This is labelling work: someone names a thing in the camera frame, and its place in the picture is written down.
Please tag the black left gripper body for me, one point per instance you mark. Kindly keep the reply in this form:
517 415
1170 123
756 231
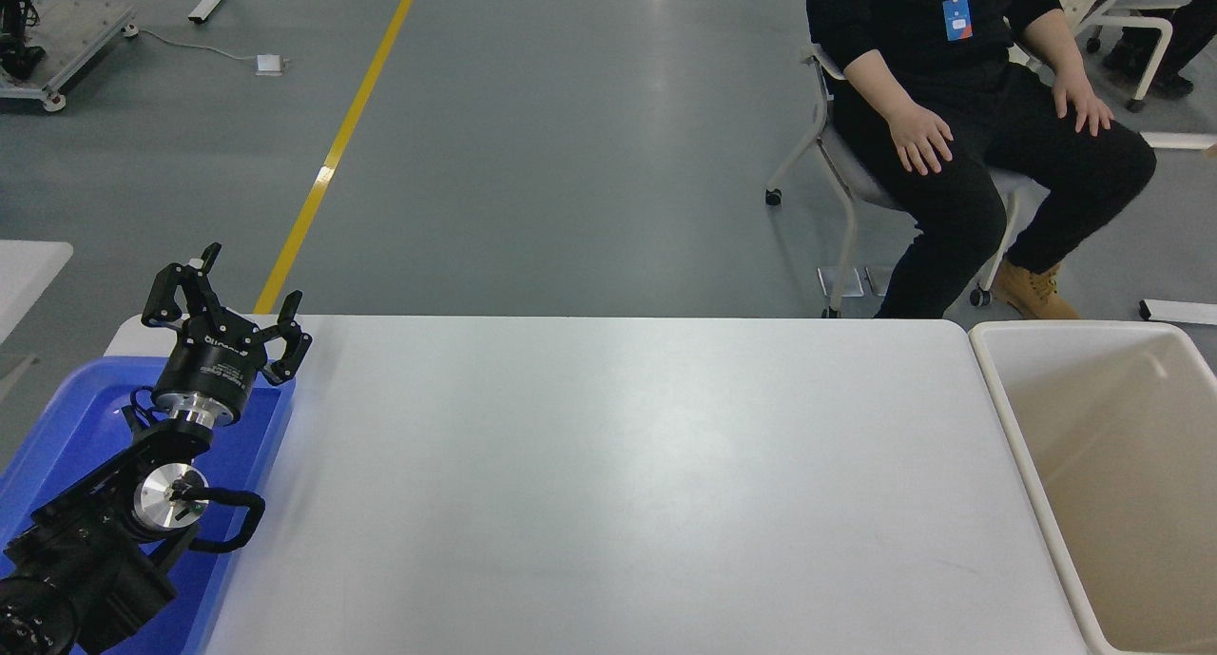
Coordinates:
209 370

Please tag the person's left forearm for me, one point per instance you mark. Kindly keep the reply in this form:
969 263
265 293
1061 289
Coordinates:
1055 42

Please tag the person's right forearm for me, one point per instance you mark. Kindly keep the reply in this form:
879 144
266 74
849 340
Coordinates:
877 80

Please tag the person's right hand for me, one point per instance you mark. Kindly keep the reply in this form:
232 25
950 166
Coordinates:
919 137

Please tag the person's left hand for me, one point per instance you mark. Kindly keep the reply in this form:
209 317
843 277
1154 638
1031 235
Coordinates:
1081 99

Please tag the blue plastic tray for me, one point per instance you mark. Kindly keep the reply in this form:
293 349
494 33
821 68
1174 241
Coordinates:
57 427

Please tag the white power adapter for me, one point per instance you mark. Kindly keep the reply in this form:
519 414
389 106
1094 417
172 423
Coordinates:
269 65

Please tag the grey wheeled platform cart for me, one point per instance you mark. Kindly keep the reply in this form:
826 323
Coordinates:
76 37

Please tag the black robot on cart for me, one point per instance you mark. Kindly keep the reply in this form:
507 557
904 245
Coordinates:
17 28

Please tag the floor socket plate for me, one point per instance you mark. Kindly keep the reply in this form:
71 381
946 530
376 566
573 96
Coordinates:
841 281
877 280

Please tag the seated person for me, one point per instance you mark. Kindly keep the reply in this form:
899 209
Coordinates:
951 189

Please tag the large pale bin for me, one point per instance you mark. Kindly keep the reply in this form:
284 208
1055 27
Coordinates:
1122 484

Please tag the white table foot bar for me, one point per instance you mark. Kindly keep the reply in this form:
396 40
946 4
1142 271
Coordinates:
1179 312
1184 140

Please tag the person in dark trousers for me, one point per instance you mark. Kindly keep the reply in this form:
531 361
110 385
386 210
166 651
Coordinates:
1188 37

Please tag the grey chair with white frame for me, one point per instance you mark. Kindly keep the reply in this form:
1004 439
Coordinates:
860 184

